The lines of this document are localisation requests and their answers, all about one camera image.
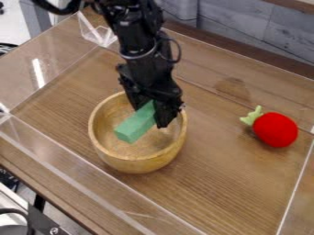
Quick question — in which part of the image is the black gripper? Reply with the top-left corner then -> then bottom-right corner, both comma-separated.
113,51 -> 184,129

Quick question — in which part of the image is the green rectangular stick block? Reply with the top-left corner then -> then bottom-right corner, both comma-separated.
113,101 -> 156,144

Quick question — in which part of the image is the brown wooden bowl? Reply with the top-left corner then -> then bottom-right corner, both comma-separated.
88,92 -> 187,173

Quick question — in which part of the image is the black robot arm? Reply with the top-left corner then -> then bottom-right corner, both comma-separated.
30,0 -> 183,128

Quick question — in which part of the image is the red plush strawberry toy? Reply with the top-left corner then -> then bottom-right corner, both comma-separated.
239,105 -> 298,148

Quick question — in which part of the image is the black table leg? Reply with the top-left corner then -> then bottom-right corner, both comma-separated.
33,195 -> 45,212

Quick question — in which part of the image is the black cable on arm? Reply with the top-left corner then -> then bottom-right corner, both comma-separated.
156,31 -> 183,64

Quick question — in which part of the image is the clear acrylic tray enclosure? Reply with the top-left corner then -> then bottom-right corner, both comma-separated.
0,18 -> 314,235

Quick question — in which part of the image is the grey post in background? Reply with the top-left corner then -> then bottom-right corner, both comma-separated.
18,0 -> 52,38

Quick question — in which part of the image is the black metal bracket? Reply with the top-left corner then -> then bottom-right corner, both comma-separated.
28,205 -> 70,235

